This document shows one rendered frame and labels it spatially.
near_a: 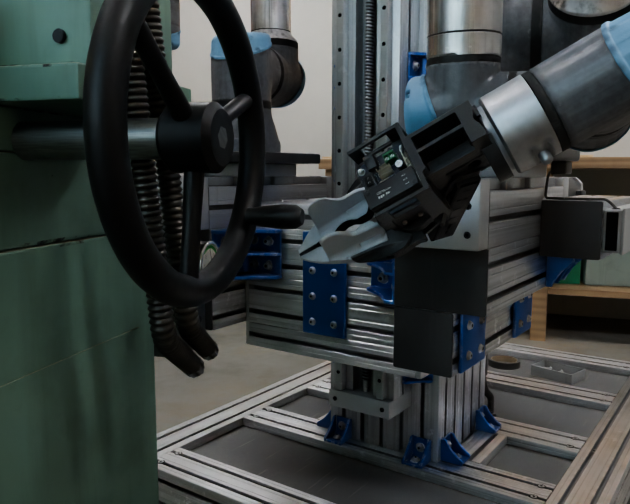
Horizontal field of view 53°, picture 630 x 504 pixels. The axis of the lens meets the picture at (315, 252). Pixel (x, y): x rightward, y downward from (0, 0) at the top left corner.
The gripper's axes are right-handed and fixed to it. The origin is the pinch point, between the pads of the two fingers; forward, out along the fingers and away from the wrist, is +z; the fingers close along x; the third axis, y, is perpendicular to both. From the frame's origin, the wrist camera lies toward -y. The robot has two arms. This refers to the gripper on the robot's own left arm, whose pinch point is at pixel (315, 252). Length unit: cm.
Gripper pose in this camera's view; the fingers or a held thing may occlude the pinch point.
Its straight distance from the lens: 63.0
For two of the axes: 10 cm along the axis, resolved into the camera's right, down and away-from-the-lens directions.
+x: 3.1, 8.5, -4.3
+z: -8.3, 4.6, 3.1
